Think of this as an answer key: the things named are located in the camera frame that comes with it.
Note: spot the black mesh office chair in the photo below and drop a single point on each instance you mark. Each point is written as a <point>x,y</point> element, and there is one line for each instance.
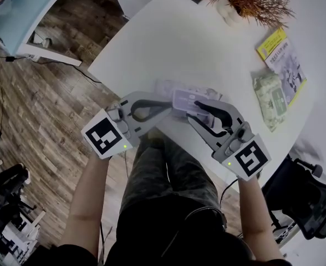
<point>307,204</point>

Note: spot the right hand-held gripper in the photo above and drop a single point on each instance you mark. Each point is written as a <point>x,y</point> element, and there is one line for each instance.
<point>249,156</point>

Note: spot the dried plant in white vase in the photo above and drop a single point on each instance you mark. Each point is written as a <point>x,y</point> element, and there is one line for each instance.
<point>251,1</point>

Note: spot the purple packet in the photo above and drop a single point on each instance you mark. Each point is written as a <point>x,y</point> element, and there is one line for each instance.
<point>183,100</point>

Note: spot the green wet wipe pack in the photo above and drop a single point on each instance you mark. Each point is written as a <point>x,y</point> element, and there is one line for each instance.
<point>269,101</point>

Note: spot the yellow and grey book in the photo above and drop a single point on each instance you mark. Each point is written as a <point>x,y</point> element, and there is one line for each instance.
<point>285,62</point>

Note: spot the person's right forearm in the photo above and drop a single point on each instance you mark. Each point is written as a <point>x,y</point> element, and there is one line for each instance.
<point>258,220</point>

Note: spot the person's black shirt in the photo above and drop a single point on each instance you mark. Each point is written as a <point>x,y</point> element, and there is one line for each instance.
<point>179,240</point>

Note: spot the white desk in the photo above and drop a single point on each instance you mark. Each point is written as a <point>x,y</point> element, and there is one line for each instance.
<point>179,51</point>

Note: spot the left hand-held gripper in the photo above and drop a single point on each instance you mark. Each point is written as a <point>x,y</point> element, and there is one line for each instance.
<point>104,136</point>

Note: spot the person's camouflage trousers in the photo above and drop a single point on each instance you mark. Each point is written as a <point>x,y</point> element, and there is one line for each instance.
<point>174,170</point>

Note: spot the person's left forearm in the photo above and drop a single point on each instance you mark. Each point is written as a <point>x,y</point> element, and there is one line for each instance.
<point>88,204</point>

